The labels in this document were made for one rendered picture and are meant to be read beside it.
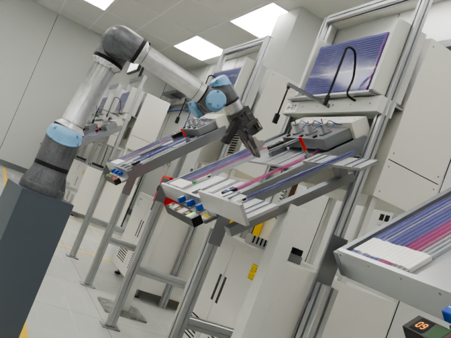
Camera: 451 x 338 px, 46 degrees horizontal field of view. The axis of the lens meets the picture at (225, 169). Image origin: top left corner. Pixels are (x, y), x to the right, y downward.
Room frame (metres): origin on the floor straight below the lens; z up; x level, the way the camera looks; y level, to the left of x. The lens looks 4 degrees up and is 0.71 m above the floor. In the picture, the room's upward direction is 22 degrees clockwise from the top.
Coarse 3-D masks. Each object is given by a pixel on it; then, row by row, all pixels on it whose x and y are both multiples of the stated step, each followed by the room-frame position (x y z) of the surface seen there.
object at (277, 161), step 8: (264, 144) 2.70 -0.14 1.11; (288, 152) 2.37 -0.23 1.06; (296, 152) 2.32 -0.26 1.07; (304, 152) 2.27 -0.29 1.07; (256, 160) 2.43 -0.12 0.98; (264, 160) 2.38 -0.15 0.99; (272, 160) 2.32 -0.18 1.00; (280, 160) 2.28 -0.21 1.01; (288, 160) 2.23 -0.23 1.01; (272, 168) 2.38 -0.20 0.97; (288, 168) 2.15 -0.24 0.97
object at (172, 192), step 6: (162, 186) 2.56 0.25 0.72; (168, 186) 2.45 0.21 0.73; (174, 186) 2.39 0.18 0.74; (168, 192) 2.50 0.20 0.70; (174, 192) 2.39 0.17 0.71; (180, 192) 2.31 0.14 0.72; (186, 192) 2.22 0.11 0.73; (174, 198) 2.43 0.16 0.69; (186, 198) 2.25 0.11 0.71; (192, 198) 2.17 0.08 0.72; (198, 198) 2.09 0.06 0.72; (186, 204) 2.29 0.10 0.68; (210, 216) 2.04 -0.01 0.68
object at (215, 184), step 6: (204, 180) 2.41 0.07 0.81; (210, 180) 2.37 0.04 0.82; (216, 180) 2.33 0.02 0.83; (222, 180) 2.29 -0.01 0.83; (228, 180) 2.26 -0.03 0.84; (234, 180) 2.22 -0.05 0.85; (192, 186) 2.38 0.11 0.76; (198, 186) 2.34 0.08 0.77; (204, 186) 2.30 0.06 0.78; (210, 186) 2.26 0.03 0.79; (216, 186) 2.23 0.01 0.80; (222, 186) 2.20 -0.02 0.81; (228, 186) 2.16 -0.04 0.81; (234, 186) 2.13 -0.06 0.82; (246, 186) 2.07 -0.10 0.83; (192, 192) 2.25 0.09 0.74; (198, 192) 2.24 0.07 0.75; (210, 192) 2.14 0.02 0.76; (216, 192) 2.14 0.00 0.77
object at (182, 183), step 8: (240, 152) 2.66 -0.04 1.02; (248, 152) 2.60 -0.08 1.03; (224, 160) 2.61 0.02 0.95; (232, 160) 2.55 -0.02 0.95; (240, 160) 2.49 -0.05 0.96; (208, 168) 2.56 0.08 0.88; (216, 168) 2.50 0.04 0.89; (184, 176) 2.58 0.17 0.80; (192, 176) 2.52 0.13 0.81; (200, 176) 2.46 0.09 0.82; (176, 184) 2.47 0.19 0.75; (184, 184) 2.42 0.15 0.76; (192, 184) 2.40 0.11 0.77
